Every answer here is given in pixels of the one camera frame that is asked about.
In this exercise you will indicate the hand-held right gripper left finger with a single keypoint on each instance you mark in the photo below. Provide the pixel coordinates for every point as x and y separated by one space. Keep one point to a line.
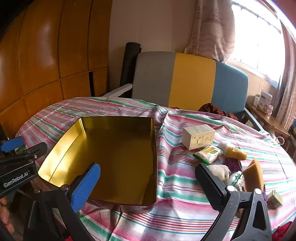
85 185

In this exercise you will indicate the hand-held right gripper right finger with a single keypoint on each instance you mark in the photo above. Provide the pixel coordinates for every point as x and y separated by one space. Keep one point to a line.
211 187

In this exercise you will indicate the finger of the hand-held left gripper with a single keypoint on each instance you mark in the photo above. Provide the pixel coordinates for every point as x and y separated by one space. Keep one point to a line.
34 150
10 143

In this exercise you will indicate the gold tin box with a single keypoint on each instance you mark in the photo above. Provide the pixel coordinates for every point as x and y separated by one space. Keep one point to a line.
115 162

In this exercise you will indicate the yellow sponge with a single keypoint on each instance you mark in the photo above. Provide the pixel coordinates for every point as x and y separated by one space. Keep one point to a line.
234 153
253 177

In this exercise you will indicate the white plastic ball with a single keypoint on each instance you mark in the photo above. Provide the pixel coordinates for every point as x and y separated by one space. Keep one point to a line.
223 144

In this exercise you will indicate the cream carton box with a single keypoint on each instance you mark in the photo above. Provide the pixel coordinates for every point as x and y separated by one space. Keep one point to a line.
198 136

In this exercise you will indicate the small green box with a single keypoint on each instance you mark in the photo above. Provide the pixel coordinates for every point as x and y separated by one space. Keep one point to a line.
275 199

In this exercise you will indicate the person's left hand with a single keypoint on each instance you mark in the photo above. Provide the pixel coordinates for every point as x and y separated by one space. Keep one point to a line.
5 214

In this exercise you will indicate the striped tablecloth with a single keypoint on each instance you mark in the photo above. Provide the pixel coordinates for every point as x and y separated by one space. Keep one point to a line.
185 213

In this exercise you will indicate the wooden side table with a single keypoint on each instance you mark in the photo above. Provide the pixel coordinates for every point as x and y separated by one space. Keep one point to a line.
266 118

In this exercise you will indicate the wooden wardrobe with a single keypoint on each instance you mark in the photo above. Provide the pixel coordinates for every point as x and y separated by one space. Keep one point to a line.
46 58

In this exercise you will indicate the small white jar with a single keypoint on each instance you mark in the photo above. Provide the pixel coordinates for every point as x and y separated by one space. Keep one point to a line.
255 101

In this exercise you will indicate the small pink bottle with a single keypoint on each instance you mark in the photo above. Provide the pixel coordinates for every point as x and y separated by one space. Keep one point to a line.
269 110

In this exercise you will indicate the white board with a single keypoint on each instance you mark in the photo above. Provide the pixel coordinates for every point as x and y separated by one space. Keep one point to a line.
120 90

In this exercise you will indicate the white printed box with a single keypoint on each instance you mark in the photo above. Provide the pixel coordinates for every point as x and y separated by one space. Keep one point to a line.
264 98

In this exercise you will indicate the grey yellow blue chair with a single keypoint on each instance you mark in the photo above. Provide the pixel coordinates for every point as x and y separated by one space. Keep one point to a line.
194 81

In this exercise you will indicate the black rolled mat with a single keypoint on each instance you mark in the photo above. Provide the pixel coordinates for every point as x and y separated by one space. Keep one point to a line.
129 64

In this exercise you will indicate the pink patterned curtain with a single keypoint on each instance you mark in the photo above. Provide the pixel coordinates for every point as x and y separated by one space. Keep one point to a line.
286 81
208 30

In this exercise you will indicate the window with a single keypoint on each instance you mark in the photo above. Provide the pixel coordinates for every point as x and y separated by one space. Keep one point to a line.
256 39

